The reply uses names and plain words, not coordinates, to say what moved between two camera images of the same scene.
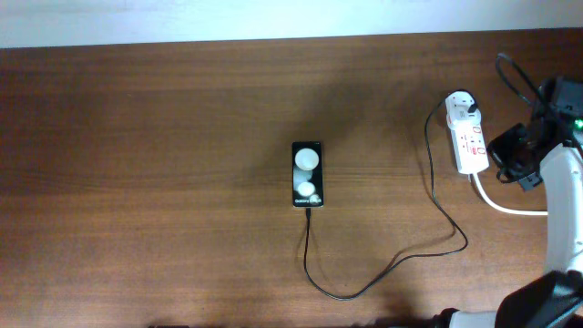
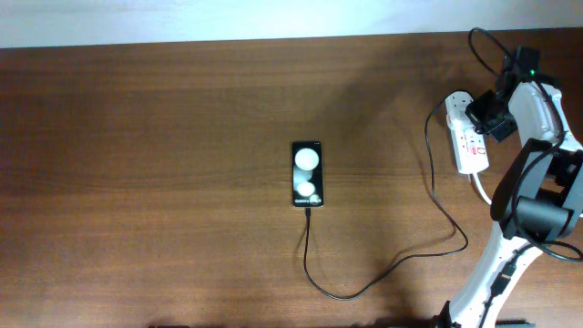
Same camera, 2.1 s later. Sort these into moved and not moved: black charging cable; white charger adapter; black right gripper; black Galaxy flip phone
Moved: black right gripper
Not moved: black Galaxy flip phone; white charger adapter; black charging cable
